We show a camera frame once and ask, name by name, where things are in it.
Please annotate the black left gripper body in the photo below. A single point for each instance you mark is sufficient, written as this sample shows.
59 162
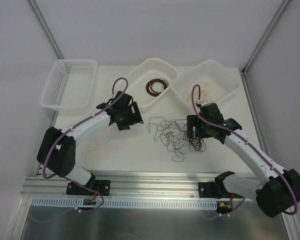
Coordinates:
131 117

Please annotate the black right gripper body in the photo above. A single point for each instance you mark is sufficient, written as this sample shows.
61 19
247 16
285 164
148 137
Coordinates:
194 128

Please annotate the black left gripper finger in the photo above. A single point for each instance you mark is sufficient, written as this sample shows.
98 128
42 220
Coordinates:
136 114
125 124

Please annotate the brown yellow wire ball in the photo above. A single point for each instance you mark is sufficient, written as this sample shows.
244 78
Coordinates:
173 135

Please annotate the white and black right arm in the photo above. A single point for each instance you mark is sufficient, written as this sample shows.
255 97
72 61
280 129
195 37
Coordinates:
276 190

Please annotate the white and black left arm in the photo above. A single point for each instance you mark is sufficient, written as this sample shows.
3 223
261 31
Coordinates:
57 151

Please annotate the white basket middle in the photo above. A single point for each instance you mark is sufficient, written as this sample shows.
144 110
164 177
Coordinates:
148 82

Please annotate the white basket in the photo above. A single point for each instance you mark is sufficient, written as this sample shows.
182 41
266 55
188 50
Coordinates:
148 82
216 84
69 86

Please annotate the white basket right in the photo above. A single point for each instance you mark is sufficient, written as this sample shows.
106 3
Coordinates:
216 84

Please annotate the white basket left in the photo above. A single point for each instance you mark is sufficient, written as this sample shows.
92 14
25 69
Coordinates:
69 86

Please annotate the small green circuit board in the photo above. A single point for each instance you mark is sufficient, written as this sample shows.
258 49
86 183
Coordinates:
90 201

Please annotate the small connector board right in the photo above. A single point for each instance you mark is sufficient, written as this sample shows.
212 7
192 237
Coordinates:
226 205

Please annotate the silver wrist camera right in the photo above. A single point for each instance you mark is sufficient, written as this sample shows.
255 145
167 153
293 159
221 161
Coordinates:
201 102

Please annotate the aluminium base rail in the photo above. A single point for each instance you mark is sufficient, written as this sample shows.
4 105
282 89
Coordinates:
128 185

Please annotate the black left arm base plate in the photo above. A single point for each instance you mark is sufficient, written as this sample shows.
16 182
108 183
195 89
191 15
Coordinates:
101 186

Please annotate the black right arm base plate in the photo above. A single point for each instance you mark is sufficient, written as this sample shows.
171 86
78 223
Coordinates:
215 190

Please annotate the white slotted cable duct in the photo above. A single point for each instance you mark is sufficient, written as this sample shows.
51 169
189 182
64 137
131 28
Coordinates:
121 203

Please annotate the aluminium frame post right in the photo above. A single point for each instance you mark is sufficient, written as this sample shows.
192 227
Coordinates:
266 34

